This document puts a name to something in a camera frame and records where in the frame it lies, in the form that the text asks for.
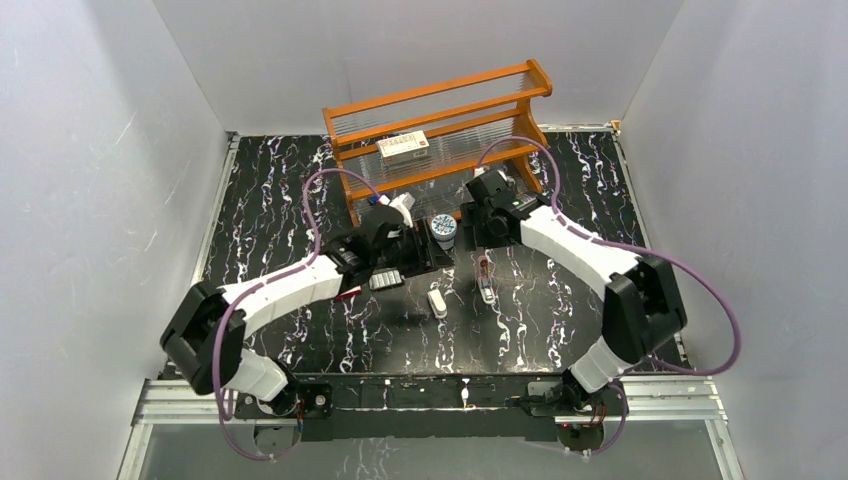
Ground round patterned tape roll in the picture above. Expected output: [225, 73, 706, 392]
[429, 214, 458, 251]

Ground cardboard staple tray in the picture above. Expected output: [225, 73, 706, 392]
[368, 269, 404, 292]

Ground orange wooden shelf rack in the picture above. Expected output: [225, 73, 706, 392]
[323, 59, 553, 224]

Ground small red white staple box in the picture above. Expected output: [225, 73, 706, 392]
[334, 286, 362, 301]

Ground black base bar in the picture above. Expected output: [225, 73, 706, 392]
[291, 372, 629, 444]

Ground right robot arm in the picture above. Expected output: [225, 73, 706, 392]
[460, 169, 687, 416]

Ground white stapler part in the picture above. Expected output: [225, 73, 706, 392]
[427, 289, 447, 319]

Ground aluminium rail frame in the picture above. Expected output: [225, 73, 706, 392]
[117, 374, 744, 479]

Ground white red staple box on shelf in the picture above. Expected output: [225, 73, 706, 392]
[376, 130, 430, 165]

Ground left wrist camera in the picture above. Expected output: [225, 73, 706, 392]
[378, 192, 415, 228]

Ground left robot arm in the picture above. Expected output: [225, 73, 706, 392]
[160, 208, 454, 416]

